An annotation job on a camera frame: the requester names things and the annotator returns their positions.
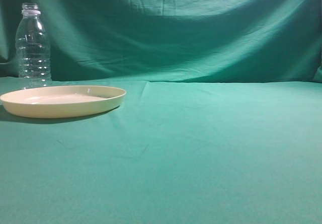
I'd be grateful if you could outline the clear empty plastic bottle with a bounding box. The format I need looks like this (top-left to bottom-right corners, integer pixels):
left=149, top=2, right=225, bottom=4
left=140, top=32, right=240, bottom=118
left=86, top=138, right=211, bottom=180
left=15, top=3, right=52, bottom=90

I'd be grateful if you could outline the cream plastic plate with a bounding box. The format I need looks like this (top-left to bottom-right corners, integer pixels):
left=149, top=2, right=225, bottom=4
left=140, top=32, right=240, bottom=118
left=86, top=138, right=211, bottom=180
left=1, top=85, right=126, bottom=119

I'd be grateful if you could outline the green cloth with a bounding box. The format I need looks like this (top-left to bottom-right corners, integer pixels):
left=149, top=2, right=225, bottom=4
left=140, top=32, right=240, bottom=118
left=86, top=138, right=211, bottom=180
left=1, top=0, right=321, bottom=223

